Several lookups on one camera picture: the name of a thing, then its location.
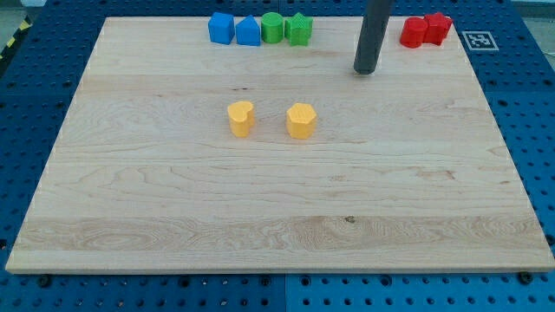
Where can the green cylinder block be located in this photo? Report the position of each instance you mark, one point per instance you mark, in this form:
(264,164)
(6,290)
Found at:
(272,27)

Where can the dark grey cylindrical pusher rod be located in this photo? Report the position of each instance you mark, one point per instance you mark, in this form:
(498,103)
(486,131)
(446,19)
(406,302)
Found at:
(374,24)

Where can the blue triangle block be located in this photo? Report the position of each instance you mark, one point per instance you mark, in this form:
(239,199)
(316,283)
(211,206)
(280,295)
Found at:
(248,32)

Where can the black bolt right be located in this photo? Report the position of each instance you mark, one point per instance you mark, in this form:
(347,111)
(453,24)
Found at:
(525,277)

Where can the red star block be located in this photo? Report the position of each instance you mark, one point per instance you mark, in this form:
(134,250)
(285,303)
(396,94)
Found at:
(438,28)

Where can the yellow hexagon block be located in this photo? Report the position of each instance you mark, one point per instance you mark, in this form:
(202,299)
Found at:
(301,121)

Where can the black bolt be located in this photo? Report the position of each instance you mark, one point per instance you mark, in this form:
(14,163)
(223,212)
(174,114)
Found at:
(525,277)
(43,281)

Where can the yellow heart block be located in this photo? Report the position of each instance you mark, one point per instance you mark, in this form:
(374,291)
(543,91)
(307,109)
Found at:
(241,117)

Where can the light wooden board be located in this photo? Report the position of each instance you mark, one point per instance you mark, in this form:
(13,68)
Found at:
(406,171)

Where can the blue cube block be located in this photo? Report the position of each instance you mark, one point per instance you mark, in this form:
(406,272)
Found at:
(221,28)

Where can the black bolt left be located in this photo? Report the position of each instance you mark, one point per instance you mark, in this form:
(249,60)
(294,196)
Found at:
(43,281)

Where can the white fiducial marker tag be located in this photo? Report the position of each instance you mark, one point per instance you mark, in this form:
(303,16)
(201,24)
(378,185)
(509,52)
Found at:
(479,40)

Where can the red cylinder block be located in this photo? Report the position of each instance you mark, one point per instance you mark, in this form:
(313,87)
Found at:
(413,32)

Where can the green star block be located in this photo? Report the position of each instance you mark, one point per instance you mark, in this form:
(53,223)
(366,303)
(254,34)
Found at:
(298,29)

